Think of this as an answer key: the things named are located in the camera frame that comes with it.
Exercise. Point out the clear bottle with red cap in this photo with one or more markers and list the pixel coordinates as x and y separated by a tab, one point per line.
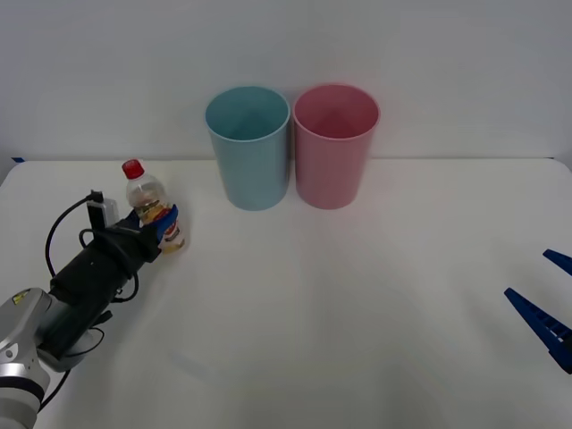
145	196

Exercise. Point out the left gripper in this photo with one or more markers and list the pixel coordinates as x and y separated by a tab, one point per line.
100	268

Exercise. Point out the pale blue plastic bin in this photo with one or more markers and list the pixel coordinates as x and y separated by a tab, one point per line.
248	152

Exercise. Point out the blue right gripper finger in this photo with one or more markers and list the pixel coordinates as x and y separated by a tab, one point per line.
561	260
540	322

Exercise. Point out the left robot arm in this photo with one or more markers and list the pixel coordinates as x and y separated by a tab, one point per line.
20	357

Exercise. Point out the pink plastic bin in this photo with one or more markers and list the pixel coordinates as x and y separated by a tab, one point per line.
336	147

